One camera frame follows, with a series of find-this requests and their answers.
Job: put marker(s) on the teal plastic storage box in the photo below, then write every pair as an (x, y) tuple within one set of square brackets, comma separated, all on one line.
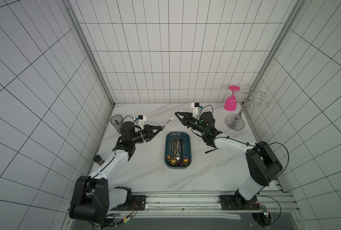
[(178, 135)]

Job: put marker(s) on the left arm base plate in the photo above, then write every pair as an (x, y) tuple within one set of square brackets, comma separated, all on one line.
[(137, 202)]

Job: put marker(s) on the aluminium mounting rail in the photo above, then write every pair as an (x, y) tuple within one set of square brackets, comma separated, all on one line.
[(205, 205)]

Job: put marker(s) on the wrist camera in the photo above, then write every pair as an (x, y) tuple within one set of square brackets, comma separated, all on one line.
[(196, 107), (141, 119)]

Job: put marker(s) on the purple bowl dark spoon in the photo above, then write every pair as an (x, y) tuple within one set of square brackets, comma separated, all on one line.
[(180, 161)]

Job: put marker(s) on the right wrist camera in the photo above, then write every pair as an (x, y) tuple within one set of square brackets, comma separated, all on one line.
[(196, 107)]

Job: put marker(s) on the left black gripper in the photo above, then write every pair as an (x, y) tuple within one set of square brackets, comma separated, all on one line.
[(149, 130)]

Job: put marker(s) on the small brown spice bottle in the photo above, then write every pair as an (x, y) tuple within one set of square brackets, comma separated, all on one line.
[(98, 160)]

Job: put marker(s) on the pink upside-down wine glass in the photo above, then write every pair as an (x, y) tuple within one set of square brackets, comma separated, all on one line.
[(231, 101)]

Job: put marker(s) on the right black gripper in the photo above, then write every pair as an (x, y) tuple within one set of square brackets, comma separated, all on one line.
[(189, 120)]

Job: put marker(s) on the grey translucent cup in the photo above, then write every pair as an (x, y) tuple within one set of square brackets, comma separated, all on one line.
[(116, 122)]

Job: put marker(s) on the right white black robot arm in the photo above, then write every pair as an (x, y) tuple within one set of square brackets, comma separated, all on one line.
[(263, 165)]

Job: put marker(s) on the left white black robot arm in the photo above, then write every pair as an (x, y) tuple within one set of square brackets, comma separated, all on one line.
[(93, 195)]

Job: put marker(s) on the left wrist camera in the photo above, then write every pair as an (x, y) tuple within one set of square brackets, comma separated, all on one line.
[(141, 119)]

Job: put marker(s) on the chrome wine glass rack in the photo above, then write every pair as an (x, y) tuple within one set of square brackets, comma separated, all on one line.
[(247, 99)]

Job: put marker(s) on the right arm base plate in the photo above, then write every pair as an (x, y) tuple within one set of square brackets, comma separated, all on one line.
[(235, 203)]

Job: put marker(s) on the short gold spoon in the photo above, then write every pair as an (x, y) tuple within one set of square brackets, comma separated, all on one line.
[(170, 150)]

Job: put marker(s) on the purple iridescent spoon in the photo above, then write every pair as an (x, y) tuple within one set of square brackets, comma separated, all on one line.
[(185, 159)]

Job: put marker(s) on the long gold spoon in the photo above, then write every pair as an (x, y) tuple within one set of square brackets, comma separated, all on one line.
[(174, 162)]

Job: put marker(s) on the silver spoon clear handle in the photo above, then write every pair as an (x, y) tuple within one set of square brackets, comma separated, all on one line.
[(170, 119)]

